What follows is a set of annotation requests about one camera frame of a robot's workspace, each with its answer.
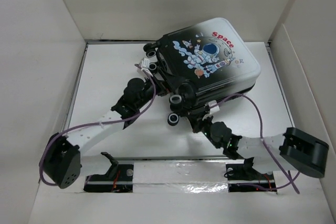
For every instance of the aluminium front rail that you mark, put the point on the aluminium front rail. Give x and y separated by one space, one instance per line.
170 159

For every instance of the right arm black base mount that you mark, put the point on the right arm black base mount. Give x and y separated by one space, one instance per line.
241 181

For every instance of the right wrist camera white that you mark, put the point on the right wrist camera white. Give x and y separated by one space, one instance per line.
212 107

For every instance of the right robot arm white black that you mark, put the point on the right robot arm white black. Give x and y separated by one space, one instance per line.
292 150

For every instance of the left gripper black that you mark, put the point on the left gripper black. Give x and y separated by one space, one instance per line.
163 87

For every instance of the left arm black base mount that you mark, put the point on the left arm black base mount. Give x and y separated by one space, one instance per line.
117 179

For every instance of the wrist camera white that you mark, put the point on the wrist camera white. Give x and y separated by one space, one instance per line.
143 64
212 107

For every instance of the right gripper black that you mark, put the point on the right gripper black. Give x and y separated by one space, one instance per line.
197 120

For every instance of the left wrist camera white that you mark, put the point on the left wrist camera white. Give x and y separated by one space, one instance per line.
143 64

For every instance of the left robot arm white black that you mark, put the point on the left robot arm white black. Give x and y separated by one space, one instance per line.
60 164

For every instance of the black white space-print suitcase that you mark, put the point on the black white space-print suitcase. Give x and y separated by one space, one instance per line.
202 63

